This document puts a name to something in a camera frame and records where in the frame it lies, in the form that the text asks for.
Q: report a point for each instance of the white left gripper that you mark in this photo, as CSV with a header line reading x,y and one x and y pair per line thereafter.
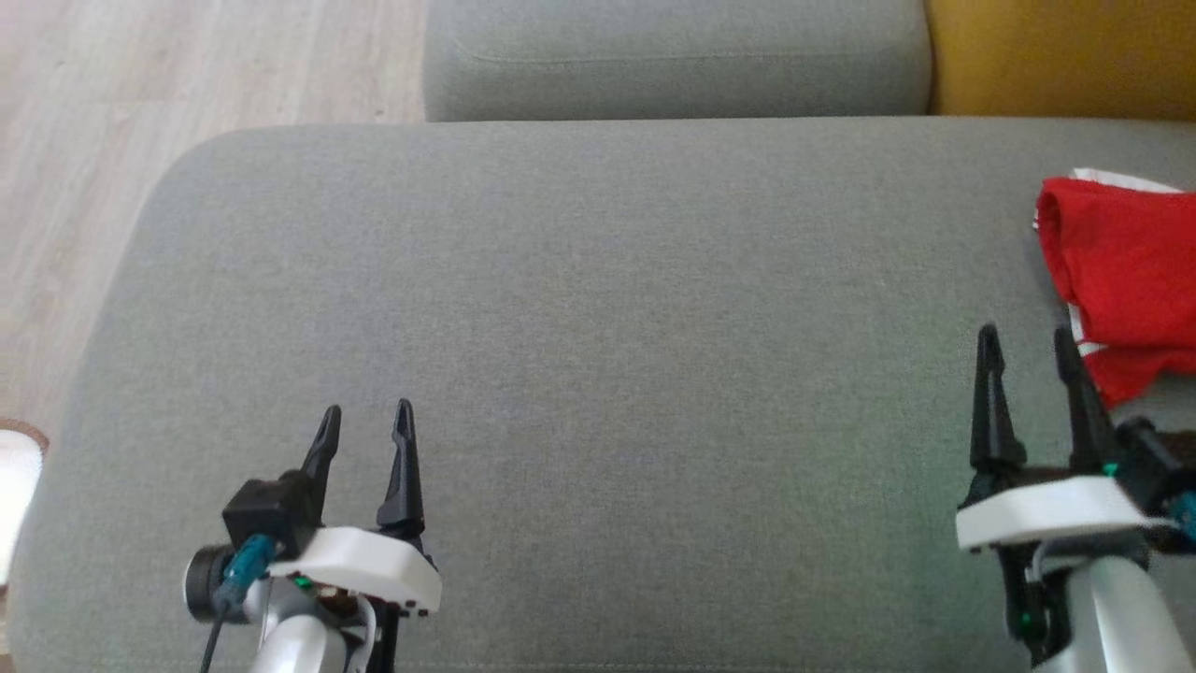
x,y
360,565

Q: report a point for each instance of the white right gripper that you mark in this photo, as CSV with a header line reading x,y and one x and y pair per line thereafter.
x,y
1046,509

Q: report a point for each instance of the red shorts with white trim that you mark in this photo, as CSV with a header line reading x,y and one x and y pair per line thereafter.
x,y
1131,271

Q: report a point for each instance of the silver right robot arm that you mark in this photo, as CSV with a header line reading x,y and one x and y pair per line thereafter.
x,y
1112,617

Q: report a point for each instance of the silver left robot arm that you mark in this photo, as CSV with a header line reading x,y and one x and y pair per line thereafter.
x,y
299,645

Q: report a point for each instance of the grey sofa seat cushion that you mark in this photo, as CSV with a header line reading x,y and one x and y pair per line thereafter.
x,y
607,374

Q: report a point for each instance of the white round object brown rim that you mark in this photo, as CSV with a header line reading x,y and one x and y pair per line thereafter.
x,y
17,495

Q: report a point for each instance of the yellow sofa cushion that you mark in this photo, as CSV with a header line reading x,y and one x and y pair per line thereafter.
x,y
1065,56

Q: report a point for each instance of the grey sofa back cushion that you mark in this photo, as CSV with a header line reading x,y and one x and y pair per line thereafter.
x,y
673,56

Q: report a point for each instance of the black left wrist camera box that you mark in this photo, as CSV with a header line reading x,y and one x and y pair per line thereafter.
x,y
271,509

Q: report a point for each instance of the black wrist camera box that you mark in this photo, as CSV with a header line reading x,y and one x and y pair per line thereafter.
x,y
1159,463
271,509

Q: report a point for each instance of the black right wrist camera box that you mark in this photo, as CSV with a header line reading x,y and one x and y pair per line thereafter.
x,y
1159,463

